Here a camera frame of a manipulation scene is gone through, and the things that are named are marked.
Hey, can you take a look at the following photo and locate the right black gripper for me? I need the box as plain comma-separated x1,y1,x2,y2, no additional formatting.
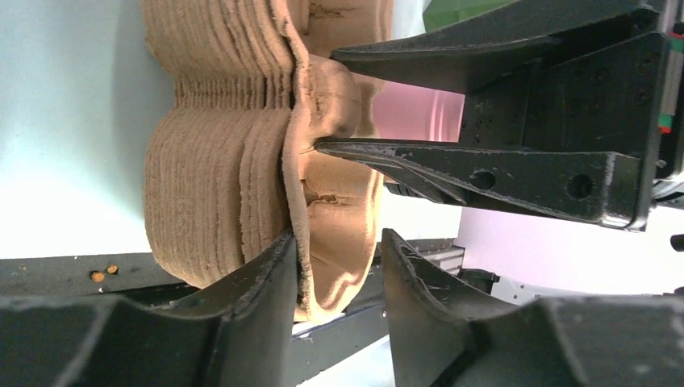
315,1,683,231

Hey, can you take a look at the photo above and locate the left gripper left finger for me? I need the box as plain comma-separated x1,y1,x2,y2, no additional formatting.
1,231,297,386

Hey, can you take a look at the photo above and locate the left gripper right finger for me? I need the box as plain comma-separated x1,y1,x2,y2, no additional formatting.
381,229,683,386

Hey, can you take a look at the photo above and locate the green paper bag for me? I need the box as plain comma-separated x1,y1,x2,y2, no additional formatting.
423,0,511,31

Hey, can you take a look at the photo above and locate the single brown cup carrier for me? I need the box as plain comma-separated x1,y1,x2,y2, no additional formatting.
271,1,393,323

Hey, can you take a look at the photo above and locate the pink straw holder cup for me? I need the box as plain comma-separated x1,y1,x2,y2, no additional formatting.
372,81,465,142

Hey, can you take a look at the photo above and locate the brown cardboard cup carrier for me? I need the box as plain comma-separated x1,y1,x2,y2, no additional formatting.
141,1,294,288

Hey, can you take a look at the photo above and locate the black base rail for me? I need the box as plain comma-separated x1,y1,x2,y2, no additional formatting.
0,237,466,385

